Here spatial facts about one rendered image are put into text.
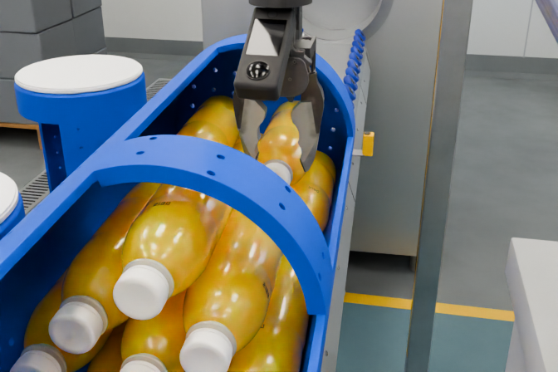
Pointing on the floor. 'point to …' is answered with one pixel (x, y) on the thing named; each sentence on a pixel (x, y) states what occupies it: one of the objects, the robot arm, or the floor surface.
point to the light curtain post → (440, 152)
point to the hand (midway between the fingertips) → (279, 162)
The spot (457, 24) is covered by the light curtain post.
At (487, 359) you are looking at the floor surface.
